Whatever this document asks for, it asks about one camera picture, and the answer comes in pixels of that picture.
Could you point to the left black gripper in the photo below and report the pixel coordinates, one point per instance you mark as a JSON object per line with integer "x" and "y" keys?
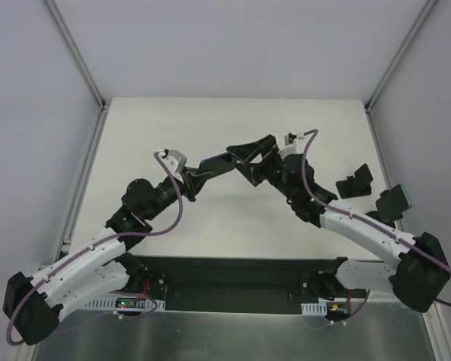
{"x": 190, "y": 183}

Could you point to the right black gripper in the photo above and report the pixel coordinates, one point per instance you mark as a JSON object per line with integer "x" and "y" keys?
{"x": 261, "y": 165}

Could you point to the black folding phone stand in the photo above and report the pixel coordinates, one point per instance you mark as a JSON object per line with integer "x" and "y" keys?
{"x": 356, "y": 185}

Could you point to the black round-base phone stand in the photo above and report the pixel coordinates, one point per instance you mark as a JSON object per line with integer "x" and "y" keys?
{"x": 375, "y": 215}

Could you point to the black phone blue edge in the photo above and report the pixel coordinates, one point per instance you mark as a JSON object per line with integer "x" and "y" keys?
{"x": 392, "y": 203}

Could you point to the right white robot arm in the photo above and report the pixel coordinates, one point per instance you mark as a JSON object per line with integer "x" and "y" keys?
{"x": 413, "y": 268}

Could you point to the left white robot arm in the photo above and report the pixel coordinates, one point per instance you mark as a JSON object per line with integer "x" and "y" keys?
{"x": 36, "y": 304}

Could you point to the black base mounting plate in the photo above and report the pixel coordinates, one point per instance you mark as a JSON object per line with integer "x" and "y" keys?
{"x": 253, "y": 286}

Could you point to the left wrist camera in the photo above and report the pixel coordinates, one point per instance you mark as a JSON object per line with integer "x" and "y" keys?
{"x": 172, "y": 161}

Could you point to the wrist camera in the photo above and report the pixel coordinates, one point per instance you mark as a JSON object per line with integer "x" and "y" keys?
{"x": 172, "y": 161}
{"x": 291, "y": 141}

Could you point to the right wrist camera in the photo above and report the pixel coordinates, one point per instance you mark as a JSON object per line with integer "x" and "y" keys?
{"x": 291, "y": 141}

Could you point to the left aluminium frame post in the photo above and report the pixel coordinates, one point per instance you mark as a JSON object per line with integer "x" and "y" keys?
{"x": 67, "y": 38}

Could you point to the aluminium frame post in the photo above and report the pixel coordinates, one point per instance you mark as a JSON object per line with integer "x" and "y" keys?
{"x": 399, "y": 55}
{"x": 67, "y": 38}

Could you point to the right aluminium frame post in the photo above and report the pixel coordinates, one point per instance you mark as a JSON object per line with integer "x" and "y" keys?
{"x": 399, "y": 55}

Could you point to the left white cable duct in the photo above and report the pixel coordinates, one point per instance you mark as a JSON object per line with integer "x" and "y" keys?
{"x": 124, "y": 303}

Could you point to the white cable duct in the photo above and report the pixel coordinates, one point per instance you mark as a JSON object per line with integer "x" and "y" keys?
{"x": 318, "y": 309}
{"x": 124, "y": 303}

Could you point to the right white cable duct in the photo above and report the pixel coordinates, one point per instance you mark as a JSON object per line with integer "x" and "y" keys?
{"x": 318, "y": 309}

